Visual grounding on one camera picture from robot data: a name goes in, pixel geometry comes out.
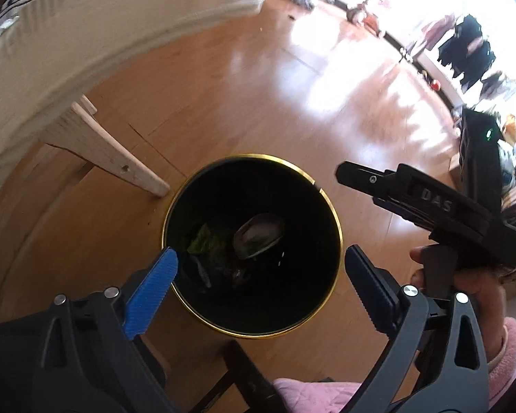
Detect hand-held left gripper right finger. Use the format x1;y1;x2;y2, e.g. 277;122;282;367
345;244;491;413

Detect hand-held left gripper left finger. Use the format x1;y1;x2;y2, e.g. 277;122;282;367
31;246;181;413

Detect black box with green light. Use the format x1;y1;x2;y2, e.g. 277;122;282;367
458;107;506;207

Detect black chair frame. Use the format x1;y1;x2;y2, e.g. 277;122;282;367
189;340;284;413

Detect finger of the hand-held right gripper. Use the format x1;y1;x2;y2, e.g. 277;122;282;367
335;161;398;190
372;195;435;230

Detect toy tricycle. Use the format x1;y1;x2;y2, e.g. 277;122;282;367
346;0;385;37

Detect person's right forearm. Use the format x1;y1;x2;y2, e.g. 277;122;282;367
484;316;516;392

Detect person's right hand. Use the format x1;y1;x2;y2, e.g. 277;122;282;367
410;245;509;357

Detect wooden table leg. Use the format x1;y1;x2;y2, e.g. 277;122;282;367
41;95;171;199

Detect hanging black clothes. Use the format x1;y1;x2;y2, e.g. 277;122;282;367
438;14;497;91

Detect black trash bin gold rim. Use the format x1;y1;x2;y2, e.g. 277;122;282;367
161;153;344;340

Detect person's pink quilted clothing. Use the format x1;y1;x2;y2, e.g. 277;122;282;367
273;376;413;413

